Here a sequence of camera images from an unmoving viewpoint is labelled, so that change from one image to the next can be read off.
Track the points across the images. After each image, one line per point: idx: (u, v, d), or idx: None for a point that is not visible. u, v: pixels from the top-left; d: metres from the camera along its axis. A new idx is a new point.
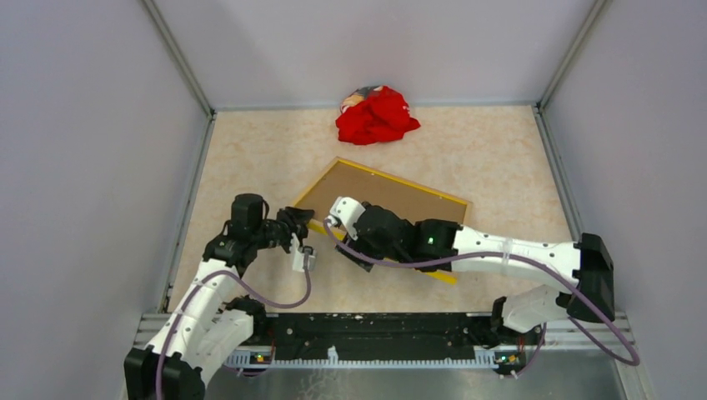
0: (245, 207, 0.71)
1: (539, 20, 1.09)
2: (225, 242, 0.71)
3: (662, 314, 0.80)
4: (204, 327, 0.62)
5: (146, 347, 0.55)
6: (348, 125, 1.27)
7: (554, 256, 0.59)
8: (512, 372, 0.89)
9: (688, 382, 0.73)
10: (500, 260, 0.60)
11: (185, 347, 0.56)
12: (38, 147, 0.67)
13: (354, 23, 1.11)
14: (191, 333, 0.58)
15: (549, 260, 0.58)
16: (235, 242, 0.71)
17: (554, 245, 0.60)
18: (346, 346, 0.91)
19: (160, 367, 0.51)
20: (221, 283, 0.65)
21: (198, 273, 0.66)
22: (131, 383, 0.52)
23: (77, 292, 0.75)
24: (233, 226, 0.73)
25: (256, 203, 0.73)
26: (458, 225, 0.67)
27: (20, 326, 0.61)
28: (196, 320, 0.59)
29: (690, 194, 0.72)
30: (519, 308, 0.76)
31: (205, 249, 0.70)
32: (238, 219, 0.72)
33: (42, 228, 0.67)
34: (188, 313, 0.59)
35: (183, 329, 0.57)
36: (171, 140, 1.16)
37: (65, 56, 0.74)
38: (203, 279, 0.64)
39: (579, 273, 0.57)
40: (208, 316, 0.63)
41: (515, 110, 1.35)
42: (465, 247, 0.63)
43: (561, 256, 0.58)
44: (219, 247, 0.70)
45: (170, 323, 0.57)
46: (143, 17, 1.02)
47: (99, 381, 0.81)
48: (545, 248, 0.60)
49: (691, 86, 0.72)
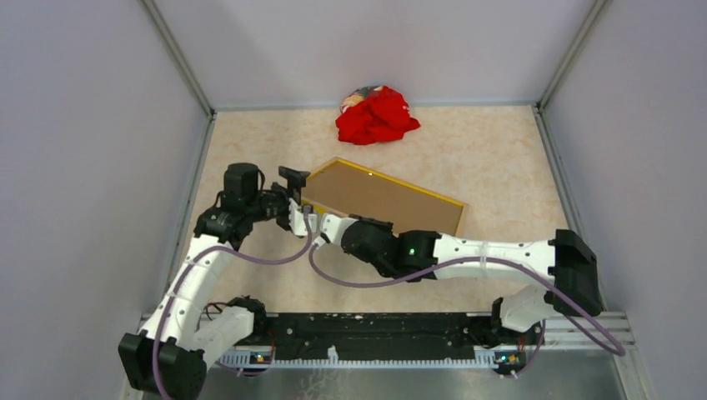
0: (238, 177, 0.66)
1: (539, 19, 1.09)
2: (217, 216, 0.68)
3: (662, 313, 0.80)
4: (199, 307, 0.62)
5: (140, 332, 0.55)
6: (348, 125, 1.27)
7: (528, 255, 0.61)
8: (512, 372, 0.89)
9: (689, 384, 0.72)
10: (477, 264, 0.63)
11: (180, 332, 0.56)
12: (38, 148, 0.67)
13: (354, 23, 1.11)
14: (184, 316, 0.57)
15: (523, 258, 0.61)
16: (228, 216, 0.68)
17: (528, 244, 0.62)
18: (346, 346, 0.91)
19: (155, 352, 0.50)
20: (213, 260, 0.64)
21: (190, 251, 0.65)
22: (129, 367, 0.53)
23: (77, 292, 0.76)
24: (225, 197, 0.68)
25: (251, 174, 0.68)
26: (438, 232, 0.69)
27: (19, 326, 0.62)
28: (189, 302, 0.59)
29: (690, 194, 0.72)
30: (513, 308, 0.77)
31: (197, 223, 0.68)
32: (232, 191, 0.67)
33: (42, 230, 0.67)
34: (180, 296, 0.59)
35: (176, 312, 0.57)
36: (171, 140, 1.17)
37: (64, 57, 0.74)
38: (194, 257, 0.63)
39: (554, 270, 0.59)
40: (202, 296, 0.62)
41: (515, 110, 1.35)
42: (444, 256, 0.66)
43: (537, 254, 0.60)
44: (212, 221, 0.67)
45: (163, 307, 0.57)
46: (142, 18, 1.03)
47: (100, 381, 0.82)
48: (520, 248, 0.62)
49: (691, 85, 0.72)
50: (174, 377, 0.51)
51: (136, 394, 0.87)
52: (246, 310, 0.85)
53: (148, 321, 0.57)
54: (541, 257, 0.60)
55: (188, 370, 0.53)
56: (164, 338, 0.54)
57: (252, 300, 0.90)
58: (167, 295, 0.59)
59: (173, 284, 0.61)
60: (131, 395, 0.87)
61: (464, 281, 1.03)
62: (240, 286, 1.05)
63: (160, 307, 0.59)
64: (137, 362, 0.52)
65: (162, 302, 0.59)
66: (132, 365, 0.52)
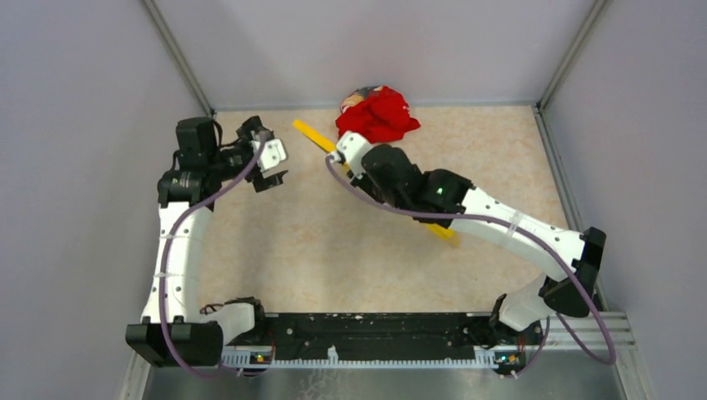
0: (193, 128, 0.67)
1: (539, 19, 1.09)
2: (178, 177, 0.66)
3: (662, 314, 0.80)
4: (193, 277, 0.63)
5: (143, 318, 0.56)
6: (348, 126, 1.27)
7: (559, 241, 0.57)
8: (512, 372, 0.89)
9: (688, 384, 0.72)
10: (505, 231, 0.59)
11: (185, 308, 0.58)
12: (37, 149, 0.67)
13: (354, 23, 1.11)
14: (183, 292, 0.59)
15: (552, 242, 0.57)
16: (190, 175, 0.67)
17: (560, 231, 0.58)
18: (346, 346, 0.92)
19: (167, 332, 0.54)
20: (193, 227, 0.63)
21: (162, 223, 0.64)
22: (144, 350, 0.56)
23: (78, 292, 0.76)
24: (184, 157, 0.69)
25: (204, 124, 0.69)
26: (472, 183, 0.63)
27: (20, 326, 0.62)
28: (183, 277, 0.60)
29: (691, 194, 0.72)
30: (513, 306, 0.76)
31: (160, 193, 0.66)
32: (189, 147, 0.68)
33: (42, 232, 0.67)
34: (172, 274, 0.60)
35: (174, 291, 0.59)
36: (171, 140, 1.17)
37: (65, 60, 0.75)
38: (172, 231, 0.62)
39: (579, 263, 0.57)
40: (193, 267, 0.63)
41: (515, 110, 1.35)
42: (473, 208, 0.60)
43: (566, 242, 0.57)
44: (173, 183, 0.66)
45: (158, 288, 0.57)
46: (142, 19, 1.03)
47: (100, 381, 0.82)
48: (551, 231, 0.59)
49: (691, 86, 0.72)
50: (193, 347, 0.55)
51: (137, 394, 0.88)
52: (248, 304, 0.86)
53: (147, 307, 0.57)
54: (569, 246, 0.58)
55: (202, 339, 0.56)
56: (170, 317, 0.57)
57: (253, 299, 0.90)
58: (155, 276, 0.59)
59: (159, 262, 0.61)
60: (130, 395, 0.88)
61: (464, 281, 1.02)
62: (240, 287, 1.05)
63: (153, 289, 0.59)
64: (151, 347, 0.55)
65: (154, 283, 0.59)
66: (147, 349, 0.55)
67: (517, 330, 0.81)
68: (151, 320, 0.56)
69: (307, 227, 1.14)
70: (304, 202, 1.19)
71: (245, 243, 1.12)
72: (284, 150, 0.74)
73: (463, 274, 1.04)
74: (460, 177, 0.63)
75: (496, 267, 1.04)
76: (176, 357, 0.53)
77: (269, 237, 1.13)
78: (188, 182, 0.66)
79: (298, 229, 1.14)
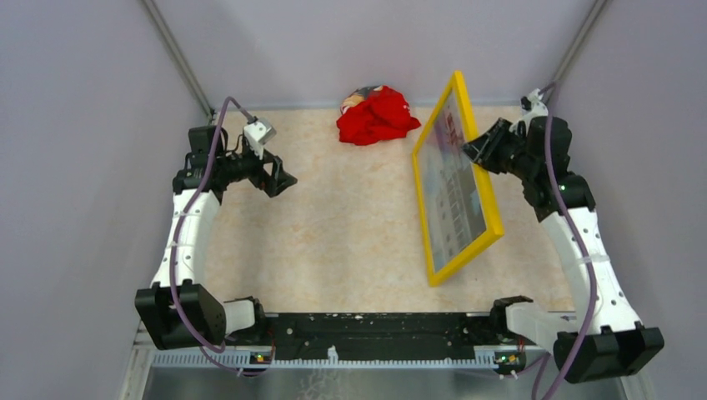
0: (203, 132, 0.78)
1: (539, 19, 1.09)
2: (192, 172, 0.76)
3: (660, 314, 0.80)
4: (200, 250, 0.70)
5: (153, 283, 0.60)
6: (348, 125, 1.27)
7: (613, 302, 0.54)
8: (511, 372, 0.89)
9: (688, 384, 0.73)
10: (577, 257, 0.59)
11: (193, 273, 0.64)
12: (38, 150, 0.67)
13: (355, 23, 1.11)
14: (192, 260, 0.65)
15: (604, 297, 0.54)
16: (201, 169, 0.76)
17: (624, 302, 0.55)
18: (346, 346, 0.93)
19: (178, 295, 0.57)
20: (203, 209, 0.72)
21: (177, 207, 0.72)
22: (148, 319, 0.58)
23: (78, 293, 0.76)
24: (194, 157, 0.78)
25: (212, 129, 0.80)
26: (593, 207, 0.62)
27: (20, 326, 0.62)
28: (193, 247, 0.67)
29: (692, 195, 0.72)
30: (524, 312, 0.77)
31: (175, 183, 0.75)
32: (199, 148, 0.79)
33: (41, 234, 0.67)
34: (183, 244, 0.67)
35: (183, 258, 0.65)
36: (172, 139, 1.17)
37: (65, 62, 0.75)
38: (185, 210, 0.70)
39: (607, 331, 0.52)
40: (200, 241, 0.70)
41: (515, 110, 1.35)
42: (576, 219, 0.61)
43: (618, 309, 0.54)
44: (188, 177, 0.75)
45: (170, 256, 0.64)
46: (143, 19, 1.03)
47: (100, 381, 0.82)
48: (618, 295, 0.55)
49: (693, 87, 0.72)
50: (197, 314, 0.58)
51: (136, 394, 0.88)
52: (252, 301, 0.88)
53: (158, 273, 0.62)
54: (617, 315, 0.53)
55: (206, 303, 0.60)
56: (179, 281, 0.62)
57: (253, 297, 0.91)
58: (167, 247, 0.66)
59: (171, 236, 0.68)
60: (130, 395, 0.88)
61: (464, 281, 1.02)
62: (240, 286, 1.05)
63: (165, 259, 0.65)
64: (158, 314, 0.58)
65: (166, 253, 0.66)
66: (152, 316, 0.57)
67: (509, 326, 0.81)
68: (161, 285, 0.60)
69: (307, 227, 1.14)
70: (304, 202, 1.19)
71: (245, 244, 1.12)
72: (268, 122, 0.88)
73: (463, 274, 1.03)
74: (591, 194, 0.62)
75: (495, 267, 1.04)
76: (183, 318, 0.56)
77: (270, 237, 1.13)
78: (202, 175, 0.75)
79: (298, 229, 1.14)
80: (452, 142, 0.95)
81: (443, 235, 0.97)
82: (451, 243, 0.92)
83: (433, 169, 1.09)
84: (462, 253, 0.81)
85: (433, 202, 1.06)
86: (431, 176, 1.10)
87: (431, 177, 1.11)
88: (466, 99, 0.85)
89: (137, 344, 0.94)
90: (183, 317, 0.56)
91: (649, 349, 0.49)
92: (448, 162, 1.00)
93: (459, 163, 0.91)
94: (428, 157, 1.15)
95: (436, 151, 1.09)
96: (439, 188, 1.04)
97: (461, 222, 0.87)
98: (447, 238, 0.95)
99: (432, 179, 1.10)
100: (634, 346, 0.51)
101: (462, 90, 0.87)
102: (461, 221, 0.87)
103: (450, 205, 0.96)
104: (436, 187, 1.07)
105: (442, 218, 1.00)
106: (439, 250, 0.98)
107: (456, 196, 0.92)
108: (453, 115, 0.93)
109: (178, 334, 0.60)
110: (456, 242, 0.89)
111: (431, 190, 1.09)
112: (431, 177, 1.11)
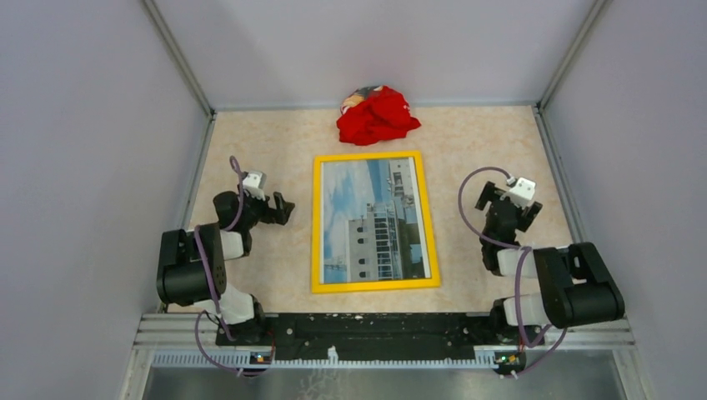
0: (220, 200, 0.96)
1: (540, 20, 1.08)
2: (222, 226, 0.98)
3: (659, 313, 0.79)
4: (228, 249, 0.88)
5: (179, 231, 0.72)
6: (348, 126, 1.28)
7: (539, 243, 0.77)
8: (512, 372, 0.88)
9: (689, 385, 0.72)
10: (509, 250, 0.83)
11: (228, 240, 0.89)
12: (34, 149, 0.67)
13: (354, 22, 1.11)
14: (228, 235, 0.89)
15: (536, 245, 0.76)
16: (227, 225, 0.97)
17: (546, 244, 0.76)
18: (346, 346, 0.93)
19: (198, 227, 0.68)
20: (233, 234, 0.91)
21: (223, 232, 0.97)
22: (168, 250, 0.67)
23: (75, 295, 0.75)
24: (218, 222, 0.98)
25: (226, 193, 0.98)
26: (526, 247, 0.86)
27: (18, 327, 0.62)
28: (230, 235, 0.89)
29: (694, 195, 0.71)
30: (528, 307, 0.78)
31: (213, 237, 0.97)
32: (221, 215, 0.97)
33: (37, 237, 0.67)
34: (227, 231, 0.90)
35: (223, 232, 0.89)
36: (172, 138, 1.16)
37: (62, 62, 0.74)
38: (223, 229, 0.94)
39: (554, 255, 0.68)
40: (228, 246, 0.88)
41: (515, 110, 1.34)
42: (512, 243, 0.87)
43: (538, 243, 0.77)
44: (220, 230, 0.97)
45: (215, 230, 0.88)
46: (143, 20, 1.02)
47: (99, 381, 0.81)
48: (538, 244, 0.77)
49: (695, 87, 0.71)
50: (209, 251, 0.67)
51: (137, 394, 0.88)
52: (252, 300, 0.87)
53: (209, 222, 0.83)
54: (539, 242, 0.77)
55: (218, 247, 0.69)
56: None
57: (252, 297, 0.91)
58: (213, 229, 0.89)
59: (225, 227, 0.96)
60: (130, 395, 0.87)
61: (464, 280, 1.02)
62: (240, 286, 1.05)
63: None
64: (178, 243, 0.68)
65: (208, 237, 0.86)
66: (170, 241, 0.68)
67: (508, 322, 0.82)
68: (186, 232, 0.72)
69: (307, 227, 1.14)
70: (299, 202, 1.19)
71: None
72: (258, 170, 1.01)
73: (462, 273, 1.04)
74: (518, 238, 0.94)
75: None
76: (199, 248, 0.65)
77: (269, 237, 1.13)
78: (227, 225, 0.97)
79: (298, 229, 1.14)
80: (395, 194, 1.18)
81: (352, 254, 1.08)
82: (364, 267, 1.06)
83: (353, 193, 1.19)
84: (390, 284, 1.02)
85: (342, 218, 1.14)
86: (344, 196, 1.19)
87: (344, 197, 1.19)
88: (421, 172, 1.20)
89: (137, 344, 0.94)
90: (198, 241, 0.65)
91: (584, 250, 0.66)
92: (382, 202, 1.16)
93: (398, 213, 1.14)
94: (339, 176, 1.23)
95: (363, 182, 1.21)
96: (355, 213, 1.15)
97: (388, 257, 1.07)
98: (358, 259, 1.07)
99: (345, 199, 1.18)
100: (584, 263, 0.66)
101: (418, 167, 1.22)
102: (388, 256, 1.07)
103: (372, 234, 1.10)
104: (351, 207, 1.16)
105: (353, 239, 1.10)
106: (340, 263, 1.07)
107: (384, 233, 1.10)
108: (405, 178, 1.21)
109: (181, 278, 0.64)
110: (374, 267, 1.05)
111: (338, 207, 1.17)
112: (344, 196, 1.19)
